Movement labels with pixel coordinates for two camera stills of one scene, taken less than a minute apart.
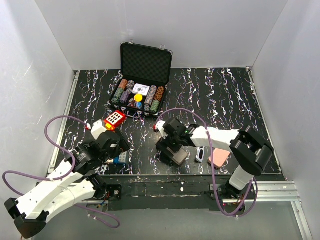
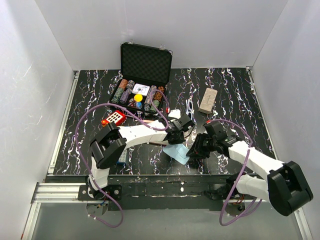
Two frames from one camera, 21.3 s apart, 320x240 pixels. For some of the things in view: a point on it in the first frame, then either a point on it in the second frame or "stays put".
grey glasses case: (179, 156) -> (206, 104)
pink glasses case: (219, 157) -> (164, 142)
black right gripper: (162, 143) -> (196, 150)
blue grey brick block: (121, 158) stays put
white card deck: (141, 89) stays put
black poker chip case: (145, 75) stays put
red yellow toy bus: (115, 119) stays put
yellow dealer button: (138, 97) stays put
